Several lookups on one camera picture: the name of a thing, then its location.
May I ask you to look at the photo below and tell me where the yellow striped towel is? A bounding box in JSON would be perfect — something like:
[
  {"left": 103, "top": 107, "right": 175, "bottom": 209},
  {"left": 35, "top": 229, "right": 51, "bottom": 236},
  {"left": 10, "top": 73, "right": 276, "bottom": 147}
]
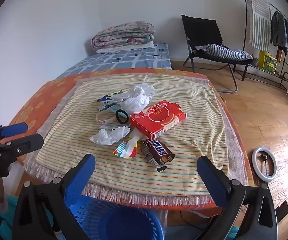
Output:
[{"left": 24, "top": 74, "right": 244, "bottom": 205}]

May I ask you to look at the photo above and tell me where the black hair tie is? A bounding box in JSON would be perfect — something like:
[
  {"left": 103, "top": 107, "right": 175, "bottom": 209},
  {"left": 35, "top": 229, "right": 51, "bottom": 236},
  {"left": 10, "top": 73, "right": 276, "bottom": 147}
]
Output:
[{"left": 115, "top": 109, "right": 130, "bottom": 124}]

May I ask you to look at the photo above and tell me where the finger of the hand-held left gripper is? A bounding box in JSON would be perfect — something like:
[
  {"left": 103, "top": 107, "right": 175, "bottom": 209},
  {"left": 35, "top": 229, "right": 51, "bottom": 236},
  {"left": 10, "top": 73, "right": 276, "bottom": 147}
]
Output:
[
  {"left": 0, "top": 122, "right": 28, "bottom": 143},
  {"left": 0, "top": 133, "right": 45, "bottom": 166}
]

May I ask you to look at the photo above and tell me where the brown chocolate bar wrapper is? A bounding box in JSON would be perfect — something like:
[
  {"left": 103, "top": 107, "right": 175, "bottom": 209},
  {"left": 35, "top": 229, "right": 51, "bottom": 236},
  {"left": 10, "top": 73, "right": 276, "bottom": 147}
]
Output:
[{"left": 139, "top": 138, "right": 176, "bottom": 173}]

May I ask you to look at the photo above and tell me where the colourful paper wrapper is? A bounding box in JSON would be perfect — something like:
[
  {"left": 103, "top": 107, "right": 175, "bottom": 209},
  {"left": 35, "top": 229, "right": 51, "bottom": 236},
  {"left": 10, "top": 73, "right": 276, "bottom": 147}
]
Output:
[{"left": 112, "top": 134, "right": 144, "bottom": 159}]

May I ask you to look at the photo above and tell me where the orange floral blanket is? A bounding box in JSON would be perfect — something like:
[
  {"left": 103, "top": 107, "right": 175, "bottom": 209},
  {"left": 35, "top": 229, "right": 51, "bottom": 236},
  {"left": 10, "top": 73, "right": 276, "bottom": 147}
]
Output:
[{"left": 8, "top": 68, "right": 255, "bottom": 211}]

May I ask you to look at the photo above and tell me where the teal cloth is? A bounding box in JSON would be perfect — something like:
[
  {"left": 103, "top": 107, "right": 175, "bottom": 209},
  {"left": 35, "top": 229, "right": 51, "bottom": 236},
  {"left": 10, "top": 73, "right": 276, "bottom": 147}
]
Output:
[{"left": 0, "top": 194, "right": 22, "bottom": 240}]

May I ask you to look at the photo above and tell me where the yellow plastic crate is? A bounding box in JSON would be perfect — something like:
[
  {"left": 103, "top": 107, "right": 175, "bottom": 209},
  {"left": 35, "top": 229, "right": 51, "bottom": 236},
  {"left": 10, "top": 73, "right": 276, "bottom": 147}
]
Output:
[{"left": 258, "top": 51, "right": 279, "bottom": 74}]

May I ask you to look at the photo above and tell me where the white tissue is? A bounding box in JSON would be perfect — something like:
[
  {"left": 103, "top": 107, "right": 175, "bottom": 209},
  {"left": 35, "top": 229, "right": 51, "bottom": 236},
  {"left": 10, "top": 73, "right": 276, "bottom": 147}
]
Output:
[{"left": 89, "top": 126, "right": 131, "bottom": 146}]

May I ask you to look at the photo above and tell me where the beige fringed towel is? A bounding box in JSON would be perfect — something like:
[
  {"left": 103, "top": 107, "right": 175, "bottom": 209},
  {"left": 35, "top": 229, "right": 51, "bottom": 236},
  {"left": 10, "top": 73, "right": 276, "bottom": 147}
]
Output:
[{"left": 25, "top": 73, "right": 249, "bottom": 188}]

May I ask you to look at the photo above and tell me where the red cardboard box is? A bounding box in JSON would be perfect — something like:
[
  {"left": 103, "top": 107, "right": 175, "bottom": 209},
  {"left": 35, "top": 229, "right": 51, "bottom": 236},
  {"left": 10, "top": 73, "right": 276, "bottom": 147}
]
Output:
[{"left": 129, "top": 100, "right": 188, "bottom": 140}]

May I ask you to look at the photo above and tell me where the blue checked mattress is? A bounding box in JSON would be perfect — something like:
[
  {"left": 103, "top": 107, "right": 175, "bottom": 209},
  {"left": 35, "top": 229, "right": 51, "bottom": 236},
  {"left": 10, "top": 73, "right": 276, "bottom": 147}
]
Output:
[{"left": 56, "top": 42, "right": 172, "bottom": 79}]

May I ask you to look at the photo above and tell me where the folded floral quilt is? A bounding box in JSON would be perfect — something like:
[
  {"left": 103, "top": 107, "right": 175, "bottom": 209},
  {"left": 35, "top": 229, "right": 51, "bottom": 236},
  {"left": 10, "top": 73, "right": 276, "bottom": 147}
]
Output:
[{"left": 91, "top": 21, "right": 156, "bottom": 51}]

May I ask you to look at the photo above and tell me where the blue green white sachet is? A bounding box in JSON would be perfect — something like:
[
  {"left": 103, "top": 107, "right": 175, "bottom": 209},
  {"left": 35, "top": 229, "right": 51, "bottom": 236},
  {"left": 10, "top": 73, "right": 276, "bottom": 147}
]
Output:
[{"left": 97, "top": 91, "right": 125, "bottom": 111}]

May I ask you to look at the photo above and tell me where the white ring light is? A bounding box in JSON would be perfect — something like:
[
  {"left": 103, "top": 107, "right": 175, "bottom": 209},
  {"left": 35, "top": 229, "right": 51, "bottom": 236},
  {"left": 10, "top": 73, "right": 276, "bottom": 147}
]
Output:
[{"left": 252, "top": 147, "right": 278, "bottom": 183}]

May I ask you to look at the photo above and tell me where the white plastic bag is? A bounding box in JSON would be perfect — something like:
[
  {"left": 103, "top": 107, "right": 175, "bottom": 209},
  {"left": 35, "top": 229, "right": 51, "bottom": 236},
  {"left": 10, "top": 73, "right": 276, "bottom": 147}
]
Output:
[{"left": 119, "top": 83, "right": 157, "bottom": 114}]

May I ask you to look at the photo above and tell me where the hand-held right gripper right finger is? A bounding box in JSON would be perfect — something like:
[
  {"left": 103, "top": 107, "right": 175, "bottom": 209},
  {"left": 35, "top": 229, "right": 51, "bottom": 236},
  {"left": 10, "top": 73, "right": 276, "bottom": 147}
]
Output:
[{"left": 196, "top": 155, "right": 279, "bottom": 240}]

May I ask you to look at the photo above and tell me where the black phone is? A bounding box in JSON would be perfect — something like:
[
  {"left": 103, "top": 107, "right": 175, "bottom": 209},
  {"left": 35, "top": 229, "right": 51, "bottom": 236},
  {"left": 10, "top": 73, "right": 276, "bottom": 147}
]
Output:
[{"left": 275, "top": 200, "right": 288, "bottom": 222}]

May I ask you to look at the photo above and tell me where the striped cushion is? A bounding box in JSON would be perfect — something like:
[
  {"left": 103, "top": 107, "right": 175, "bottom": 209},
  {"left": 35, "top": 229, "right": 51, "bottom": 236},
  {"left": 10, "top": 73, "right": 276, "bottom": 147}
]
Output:
[{"left": 195, "top": 44, "right": 254, "bottom": 62}]

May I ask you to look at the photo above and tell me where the white paper band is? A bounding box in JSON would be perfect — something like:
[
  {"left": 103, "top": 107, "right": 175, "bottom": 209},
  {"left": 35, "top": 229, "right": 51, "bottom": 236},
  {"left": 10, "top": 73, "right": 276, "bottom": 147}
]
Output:
[{"left": 95, "top": 112, "right": 117, "bottom": 126}]

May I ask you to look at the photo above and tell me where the black folding chair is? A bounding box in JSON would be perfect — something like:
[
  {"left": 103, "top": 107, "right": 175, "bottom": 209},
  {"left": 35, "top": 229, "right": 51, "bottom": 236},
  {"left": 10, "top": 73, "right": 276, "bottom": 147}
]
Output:
[{"left": 181, "top": 14, "right": 254, "bottom": 94}]

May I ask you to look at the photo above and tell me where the hanging dark jacket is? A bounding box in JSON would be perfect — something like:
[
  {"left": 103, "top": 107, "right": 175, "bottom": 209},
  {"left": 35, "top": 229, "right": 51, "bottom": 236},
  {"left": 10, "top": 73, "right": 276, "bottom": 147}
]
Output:
[{"left": 270, "top": 11, "right": 288, "bottom": 55}]

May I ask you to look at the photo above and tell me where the hanging striped towel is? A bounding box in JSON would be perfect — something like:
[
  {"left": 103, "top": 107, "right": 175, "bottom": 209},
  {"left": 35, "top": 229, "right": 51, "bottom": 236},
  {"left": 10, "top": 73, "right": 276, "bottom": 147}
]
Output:
[{"left": 248, "top": 0, "right": 272, "bottom": 52}]

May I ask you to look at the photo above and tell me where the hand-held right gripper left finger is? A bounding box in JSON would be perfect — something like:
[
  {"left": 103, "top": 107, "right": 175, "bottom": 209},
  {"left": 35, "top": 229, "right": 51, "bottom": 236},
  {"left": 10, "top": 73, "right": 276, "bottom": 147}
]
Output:
[{"left": 12, "top": 153, "right": 96, "bottom": 240}]

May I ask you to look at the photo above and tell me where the black metal clothes rack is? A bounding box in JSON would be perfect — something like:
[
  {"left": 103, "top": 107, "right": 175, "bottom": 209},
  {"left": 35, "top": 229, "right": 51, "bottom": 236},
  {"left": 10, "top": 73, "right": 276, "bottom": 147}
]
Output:
[{"left": 241, "top": 0, "right": 288, "bottom": 95}]

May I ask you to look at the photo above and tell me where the blue plastic basket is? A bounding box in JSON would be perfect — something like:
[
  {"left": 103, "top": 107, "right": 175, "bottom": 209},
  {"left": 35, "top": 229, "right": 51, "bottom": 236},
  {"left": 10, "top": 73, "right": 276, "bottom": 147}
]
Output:
[{"left": 66, "top": 195, "right": 164, "bottom": 240}]

